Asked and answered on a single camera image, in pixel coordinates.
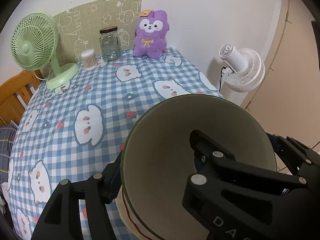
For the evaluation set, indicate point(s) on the grey plaid pillow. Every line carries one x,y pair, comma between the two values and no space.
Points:
7,133

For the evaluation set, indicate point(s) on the white standing fan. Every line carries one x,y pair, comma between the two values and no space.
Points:
243,71

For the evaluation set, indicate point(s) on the purple plush bunny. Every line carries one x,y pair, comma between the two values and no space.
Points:
151,29

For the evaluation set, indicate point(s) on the glass jar with black lid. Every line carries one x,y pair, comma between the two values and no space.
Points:
109,43

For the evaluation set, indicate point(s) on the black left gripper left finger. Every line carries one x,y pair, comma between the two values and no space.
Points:
61,216

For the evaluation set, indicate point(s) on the cotton swab container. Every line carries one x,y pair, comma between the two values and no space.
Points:
89,60

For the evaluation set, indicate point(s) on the wooden bed headboard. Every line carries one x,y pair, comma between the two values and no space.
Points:
15,92

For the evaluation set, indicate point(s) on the blue checkered tablecloth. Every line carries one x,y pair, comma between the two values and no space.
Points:
74,131

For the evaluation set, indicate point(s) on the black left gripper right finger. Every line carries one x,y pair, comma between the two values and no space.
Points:
233,200

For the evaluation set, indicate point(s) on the cream bowl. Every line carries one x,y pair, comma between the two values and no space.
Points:
157,158

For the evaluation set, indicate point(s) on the cream plate with red line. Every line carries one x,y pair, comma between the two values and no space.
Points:
130,219

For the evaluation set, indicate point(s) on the green desk fan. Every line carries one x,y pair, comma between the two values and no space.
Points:
34,44

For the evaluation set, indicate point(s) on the beige cabinet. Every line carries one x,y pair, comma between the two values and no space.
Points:
287,102

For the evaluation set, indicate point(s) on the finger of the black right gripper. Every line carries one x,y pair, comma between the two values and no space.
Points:
301,161

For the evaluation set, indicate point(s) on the beige elephant pattern mat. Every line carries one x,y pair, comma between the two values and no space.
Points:
79,27

